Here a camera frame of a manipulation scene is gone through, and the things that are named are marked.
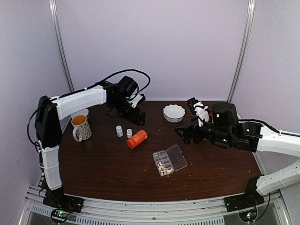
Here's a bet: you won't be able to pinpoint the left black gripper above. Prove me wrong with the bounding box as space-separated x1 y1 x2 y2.
110 97 146 126

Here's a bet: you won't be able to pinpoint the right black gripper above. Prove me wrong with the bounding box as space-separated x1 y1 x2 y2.
175 115 232 145

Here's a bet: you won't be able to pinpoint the shorter small white bottle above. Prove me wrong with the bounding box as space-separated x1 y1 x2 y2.
126 128 133 139

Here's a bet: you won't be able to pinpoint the orange pill bottle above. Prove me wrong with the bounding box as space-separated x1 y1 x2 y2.
126 130 148 150

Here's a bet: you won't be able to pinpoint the clear plastic pill organizer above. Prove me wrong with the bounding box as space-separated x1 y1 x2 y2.
152 144 188 175

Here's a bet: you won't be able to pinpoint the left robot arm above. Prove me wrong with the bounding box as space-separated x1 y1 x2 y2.
32 76 146 208

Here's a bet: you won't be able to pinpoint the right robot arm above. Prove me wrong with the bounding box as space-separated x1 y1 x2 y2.
175 98 300 157

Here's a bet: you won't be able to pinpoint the white pills in organizer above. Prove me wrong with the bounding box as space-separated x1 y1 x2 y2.
157 162 166 171

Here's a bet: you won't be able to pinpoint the beige pills in organizer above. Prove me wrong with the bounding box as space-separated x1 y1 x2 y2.
160 170 173 176

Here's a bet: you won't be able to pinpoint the white fluted bowl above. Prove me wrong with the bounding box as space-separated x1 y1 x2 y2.
163 104 186 123

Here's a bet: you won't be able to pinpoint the taller small white bottle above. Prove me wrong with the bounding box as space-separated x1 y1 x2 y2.
116 125 123 137

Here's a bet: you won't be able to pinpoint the white floral mug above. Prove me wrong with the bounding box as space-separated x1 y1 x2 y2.
71 115 92 142

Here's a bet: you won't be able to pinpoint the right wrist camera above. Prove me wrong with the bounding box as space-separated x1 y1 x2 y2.
187 97 210 127

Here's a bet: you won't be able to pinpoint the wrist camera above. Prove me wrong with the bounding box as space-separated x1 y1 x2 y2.
130 94 145 108
187 97 210 127

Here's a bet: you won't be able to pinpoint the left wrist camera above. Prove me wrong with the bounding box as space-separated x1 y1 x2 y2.
130 94 145 108

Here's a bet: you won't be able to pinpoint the left black braided cable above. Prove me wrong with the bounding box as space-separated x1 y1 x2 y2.
26 68 151 153

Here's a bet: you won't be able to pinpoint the front aluminium rail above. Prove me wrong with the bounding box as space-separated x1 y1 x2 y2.
18 196 291 225

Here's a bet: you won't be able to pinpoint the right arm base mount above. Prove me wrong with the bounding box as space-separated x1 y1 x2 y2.
224 176 264 223

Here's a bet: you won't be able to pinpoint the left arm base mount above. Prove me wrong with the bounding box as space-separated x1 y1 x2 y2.
41 177 84 225

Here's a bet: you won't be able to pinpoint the right aluminium frame post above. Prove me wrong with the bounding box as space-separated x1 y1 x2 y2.
227 0 255 103

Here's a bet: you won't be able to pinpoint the aluminium frame post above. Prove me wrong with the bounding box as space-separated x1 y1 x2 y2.
49 0 75 92
227 0 255 103

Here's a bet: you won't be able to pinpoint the left aluminium frame post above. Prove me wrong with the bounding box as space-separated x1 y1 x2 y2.
49 0 75 92

